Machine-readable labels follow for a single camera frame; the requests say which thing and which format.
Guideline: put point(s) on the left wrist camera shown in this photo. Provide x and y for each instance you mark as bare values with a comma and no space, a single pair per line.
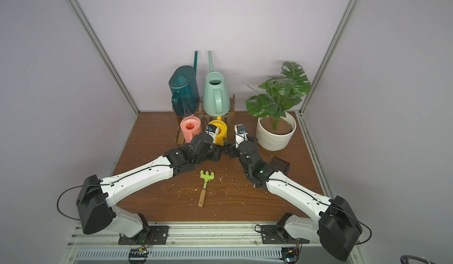
213,131

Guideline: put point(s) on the green toy rake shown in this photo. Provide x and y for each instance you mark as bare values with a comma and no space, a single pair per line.
206,176

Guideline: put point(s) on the white ribbed plant pot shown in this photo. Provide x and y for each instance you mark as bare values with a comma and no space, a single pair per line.
275,140

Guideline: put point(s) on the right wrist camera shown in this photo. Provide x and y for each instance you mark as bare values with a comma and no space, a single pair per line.
241,134

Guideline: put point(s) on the green monstera plant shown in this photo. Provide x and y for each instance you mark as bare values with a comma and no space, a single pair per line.
281,93

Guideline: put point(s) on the light green watering can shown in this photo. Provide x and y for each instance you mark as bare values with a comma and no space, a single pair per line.
216,99

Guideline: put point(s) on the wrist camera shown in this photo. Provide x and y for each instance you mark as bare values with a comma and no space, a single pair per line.
241,134
213,131

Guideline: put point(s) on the dark teal watering can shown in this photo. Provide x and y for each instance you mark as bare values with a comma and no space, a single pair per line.
184,89

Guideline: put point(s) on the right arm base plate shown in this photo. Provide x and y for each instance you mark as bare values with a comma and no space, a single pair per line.
273,234

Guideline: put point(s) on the black plastic scoop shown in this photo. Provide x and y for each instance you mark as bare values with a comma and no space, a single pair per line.
281,165

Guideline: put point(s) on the pink watering can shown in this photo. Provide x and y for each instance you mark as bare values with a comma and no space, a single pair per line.
190,126

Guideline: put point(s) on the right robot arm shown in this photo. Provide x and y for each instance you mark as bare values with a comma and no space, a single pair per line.
336,225

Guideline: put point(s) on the wooden slatted shelf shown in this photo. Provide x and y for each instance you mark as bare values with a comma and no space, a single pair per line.
228,119

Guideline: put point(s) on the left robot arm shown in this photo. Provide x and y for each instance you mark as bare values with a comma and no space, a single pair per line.
98,198

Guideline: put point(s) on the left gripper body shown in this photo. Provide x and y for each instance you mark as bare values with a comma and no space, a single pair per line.
215,151

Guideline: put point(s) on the aluminium front rail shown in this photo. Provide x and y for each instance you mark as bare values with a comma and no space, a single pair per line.
182,235

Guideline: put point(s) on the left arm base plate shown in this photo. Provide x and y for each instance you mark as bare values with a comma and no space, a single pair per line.
153,235

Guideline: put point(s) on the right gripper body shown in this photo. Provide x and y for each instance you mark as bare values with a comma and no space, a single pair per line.
234,149

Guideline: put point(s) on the yellow watering can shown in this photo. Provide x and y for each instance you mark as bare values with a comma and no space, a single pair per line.
223,130

